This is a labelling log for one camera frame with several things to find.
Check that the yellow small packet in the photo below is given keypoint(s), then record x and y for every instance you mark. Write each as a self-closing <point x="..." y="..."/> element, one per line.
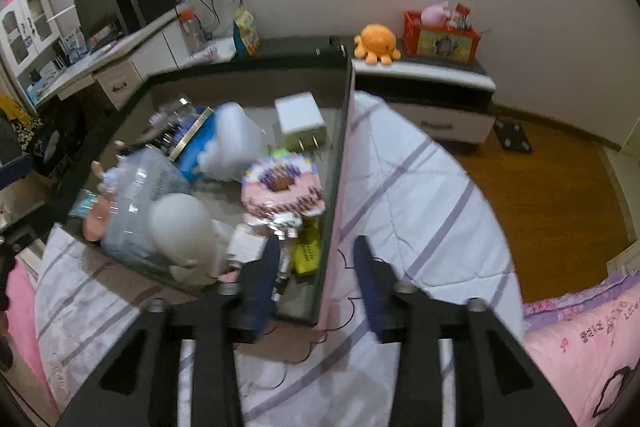
<point x="306" y="252"/>

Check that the black floor plate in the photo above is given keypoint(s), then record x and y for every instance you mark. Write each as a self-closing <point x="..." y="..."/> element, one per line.
<point x="514" y="134"/>

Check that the black computer monitor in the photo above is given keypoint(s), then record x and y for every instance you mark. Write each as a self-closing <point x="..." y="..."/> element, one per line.
<point x="97" y="9"/>

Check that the striped white quilt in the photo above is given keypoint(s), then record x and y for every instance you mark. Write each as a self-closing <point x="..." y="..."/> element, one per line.
<point x="410" y="207"/>

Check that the red storage crate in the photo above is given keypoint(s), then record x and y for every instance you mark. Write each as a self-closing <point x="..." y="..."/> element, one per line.
<point x="442" y="39"/>

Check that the black office chair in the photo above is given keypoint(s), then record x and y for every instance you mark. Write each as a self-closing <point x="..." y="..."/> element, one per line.
<point x="65" y="142"/>

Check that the pink printed bedsheet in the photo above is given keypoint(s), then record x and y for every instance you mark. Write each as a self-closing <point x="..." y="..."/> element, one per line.
<point x="585" y="347"/>

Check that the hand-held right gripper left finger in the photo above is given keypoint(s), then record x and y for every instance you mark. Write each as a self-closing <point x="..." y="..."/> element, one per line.
<point x="262" y="292"/>

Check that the white desk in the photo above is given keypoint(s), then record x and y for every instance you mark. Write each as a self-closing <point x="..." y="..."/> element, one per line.
<point x="125" y="72"/>

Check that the blue white box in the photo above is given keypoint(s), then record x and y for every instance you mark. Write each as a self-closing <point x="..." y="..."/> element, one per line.
<point x="72" y="43"/>

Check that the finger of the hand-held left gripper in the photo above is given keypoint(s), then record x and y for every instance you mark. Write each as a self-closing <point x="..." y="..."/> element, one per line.
<point x="15" y="169"/>
<point x="6" y="267"/>

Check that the orange-capped water bottle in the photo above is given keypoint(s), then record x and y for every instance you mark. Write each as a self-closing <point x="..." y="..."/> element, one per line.
<point x="192" y="32"/>

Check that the clothes on chair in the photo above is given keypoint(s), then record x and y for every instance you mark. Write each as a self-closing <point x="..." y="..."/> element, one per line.
<point x="15" y="117"/>

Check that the clear plastic pouch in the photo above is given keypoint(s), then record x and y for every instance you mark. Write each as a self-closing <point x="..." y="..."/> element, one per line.
<point x="140" y="187"/>

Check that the black white low bench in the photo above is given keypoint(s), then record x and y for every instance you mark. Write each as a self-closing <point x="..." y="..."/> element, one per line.
<point x="425" y="102"/>

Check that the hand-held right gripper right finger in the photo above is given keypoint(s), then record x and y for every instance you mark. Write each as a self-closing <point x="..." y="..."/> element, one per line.
<point x="372" y="297"/>

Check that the pink plush toy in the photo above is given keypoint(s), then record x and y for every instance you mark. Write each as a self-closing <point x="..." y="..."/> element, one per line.
<point x="434" y="14"/>

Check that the red packet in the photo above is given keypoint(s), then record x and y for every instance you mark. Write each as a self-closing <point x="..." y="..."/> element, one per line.
<point x="461" y="14"/>

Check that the white plug charger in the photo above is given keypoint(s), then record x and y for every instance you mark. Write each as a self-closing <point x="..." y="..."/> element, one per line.
<point x="300" y="117"/>

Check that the shallow grey box tray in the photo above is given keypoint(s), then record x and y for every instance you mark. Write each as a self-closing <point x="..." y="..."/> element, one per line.
<point x="336" y="157"/>

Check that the colourful snack bag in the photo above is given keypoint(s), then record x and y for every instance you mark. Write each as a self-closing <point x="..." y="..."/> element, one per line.
<point x="246" y="32"/>

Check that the blue gold rectangular box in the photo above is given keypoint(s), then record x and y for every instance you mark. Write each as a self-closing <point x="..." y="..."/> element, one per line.
<point x="189" y="134"/>

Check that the white plastic bottle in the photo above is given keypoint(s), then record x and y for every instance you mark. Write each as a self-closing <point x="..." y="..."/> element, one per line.
<point x="232" y="142"/>

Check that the white glass-door cabinet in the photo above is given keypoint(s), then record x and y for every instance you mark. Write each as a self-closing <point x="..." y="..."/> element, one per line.
<point x="25" y="27"/>

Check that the white round-headed figure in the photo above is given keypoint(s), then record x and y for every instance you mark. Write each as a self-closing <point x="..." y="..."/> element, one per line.
<point x="182" y="227"/>

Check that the orange octopus plush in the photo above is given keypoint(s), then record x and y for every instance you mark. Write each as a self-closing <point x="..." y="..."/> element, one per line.
<point x="377" y="44"/>

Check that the pink patterned pouch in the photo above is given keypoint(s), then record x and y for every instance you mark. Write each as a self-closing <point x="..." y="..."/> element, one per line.
<point x="282" y="187"/>

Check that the pink blanket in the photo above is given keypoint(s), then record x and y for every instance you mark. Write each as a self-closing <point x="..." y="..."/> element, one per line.
<point x="25" y="332"/>

